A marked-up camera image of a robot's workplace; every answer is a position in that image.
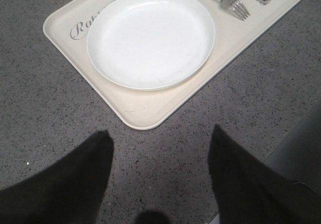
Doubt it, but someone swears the cream rabbit serving tray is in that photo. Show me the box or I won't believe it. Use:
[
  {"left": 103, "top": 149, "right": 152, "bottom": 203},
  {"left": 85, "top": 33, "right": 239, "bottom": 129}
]
[{"left": 43, "top": 0, "right": 301, "bottom": 130}]

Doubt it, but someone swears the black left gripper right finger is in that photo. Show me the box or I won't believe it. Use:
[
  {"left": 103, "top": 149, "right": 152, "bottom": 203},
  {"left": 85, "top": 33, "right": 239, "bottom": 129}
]
[{"left": 208, "top": 125, "right": 320, "bottom": 223}]

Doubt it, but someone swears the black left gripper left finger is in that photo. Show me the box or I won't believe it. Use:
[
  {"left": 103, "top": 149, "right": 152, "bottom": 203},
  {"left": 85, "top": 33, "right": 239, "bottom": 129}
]
[{"left": 1, "top": 131, "right": 113, "bottom": 223}]

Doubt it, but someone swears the silver metal fork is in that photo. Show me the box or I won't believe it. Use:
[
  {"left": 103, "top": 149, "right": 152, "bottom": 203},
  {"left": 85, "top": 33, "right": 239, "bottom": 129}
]
[{"left": 220, "top": 0, "right": 250, "bottom": 21}]

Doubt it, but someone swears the white round plate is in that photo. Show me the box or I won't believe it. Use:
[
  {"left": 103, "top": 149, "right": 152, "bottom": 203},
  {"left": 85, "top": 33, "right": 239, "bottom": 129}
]
[{"left": 87, "top": 0, "right": 216, "bottom": 90}]

